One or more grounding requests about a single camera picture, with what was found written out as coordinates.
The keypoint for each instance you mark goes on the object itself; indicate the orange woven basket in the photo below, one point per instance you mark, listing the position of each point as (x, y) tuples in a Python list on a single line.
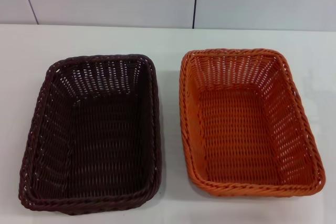
[(241, 129)]

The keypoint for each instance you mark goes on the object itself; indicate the dark brown woven basket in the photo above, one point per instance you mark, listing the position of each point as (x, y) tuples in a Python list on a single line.
[(105, 134)]

